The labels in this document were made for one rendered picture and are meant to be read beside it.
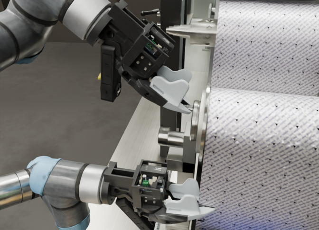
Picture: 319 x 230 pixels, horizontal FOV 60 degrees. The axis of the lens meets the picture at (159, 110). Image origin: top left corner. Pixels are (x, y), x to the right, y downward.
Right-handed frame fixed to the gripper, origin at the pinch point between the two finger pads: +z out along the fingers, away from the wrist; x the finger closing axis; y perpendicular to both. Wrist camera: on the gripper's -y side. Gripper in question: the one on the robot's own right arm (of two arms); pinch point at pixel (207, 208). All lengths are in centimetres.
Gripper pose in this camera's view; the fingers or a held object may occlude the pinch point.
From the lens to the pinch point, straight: 57.1
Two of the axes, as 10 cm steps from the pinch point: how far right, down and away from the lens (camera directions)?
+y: 0.0, -8.4, -5.4
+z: 9.8, 1.1, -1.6
